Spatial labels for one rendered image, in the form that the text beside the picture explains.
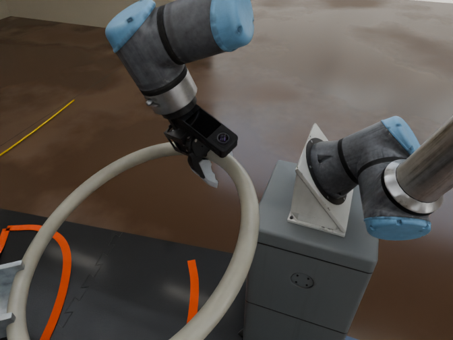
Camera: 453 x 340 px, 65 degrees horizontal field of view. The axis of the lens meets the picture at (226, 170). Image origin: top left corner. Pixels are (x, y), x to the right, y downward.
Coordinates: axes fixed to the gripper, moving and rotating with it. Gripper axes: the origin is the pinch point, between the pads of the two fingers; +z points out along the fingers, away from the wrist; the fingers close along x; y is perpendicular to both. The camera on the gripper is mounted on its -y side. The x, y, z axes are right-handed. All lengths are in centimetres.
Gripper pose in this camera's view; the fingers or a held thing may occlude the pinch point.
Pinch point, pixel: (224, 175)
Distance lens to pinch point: 76.4
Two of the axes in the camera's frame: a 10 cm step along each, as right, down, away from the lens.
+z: 3.6, 6.6, 6.6
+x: -6.3, 7.0, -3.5
